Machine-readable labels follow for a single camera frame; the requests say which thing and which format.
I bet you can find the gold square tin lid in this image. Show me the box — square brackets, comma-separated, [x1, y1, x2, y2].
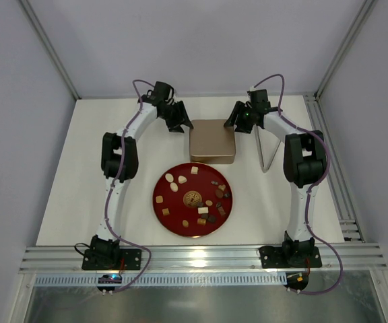
[189, 119, 236, 156]

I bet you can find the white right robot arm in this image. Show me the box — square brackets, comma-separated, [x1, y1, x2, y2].
[224, 101, 329, 268]

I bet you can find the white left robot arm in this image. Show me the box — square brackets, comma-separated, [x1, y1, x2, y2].
[90, 99, 193, 258]

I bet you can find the white cube chocolate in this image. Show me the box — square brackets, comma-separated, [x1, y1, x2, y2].
[191, 166, 199, 174]

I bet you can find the white triangular chocolate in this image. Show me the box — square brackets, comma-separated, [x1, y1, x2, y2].
[178, 176, 187, 184]

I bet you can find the white swirl oval chocolate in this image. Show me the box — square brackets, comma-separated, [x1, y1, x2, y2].
[170, 182, 179, 192]

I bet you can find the brown oval chocolate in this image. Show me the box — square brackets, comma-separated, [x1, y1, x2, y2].
[216, 190, 224, 198]

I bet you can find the gold leaf square chocolate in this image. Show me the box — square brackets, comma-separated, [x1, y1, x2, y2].
[162, 208, 170, 216]

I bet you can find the brown marbled block chocolate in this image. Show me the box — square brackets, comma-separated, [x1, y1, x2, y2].
[218, 207, 226, 216]

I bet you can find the white bar chocolate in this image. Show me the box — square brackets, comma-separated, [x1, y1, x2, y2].
[197, 207, 209, 215]

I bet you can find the dark striped cube chocolate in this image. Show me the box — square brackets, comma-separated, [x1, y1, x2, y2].
[207, 215, 216, 223]

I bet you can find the gold square tin box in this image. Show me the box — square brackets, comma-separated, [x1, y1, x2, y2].
[190, 155, 235, 165]

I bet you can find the red round tray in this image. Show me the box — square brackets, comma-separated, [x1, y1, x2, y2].
[152, 163, 233, 238]

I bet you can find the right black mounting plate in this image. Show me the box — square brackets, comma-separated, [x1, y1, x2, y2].
[259, 246, 323, 268]

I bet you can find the black mounting plate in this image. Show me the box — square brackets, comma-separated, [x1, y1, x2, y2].
[81, 248, 141, 271]
[259, 246, 323, 268]

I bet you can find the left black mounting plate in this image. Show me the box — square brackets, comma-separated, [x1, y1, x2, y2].
[81, 248, 141, 271]

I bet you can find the aluminium right side rail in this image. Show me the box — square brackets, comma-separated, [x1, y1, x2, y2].
[303, 93, 365, 243]

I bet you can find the aluminium rail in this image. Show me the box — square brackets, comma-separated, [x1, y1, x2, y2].
[303, 93, 365, 243]
[19, 243, 387, 274]

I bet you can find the slotted white cable duct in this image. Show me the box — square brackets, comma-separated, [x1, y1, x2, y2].
[34, 272, 287, 289]

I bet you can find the right corner frame post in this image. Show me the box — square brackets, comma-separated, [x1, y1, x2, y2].
[315, 0, 377, 100]

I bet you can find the corner frame post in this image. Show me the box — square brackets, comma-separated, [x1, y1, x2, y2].
[315, 0, 377, 100]
[17, 0, 81, 100]

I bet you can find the left corner frame post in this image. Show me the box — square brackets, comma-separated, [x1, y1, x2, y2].
[17, 0, 81, 100]

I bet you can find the aluminium front rail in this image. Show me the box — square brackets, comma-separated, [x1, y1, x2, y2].
[19, 243, 387, 274]

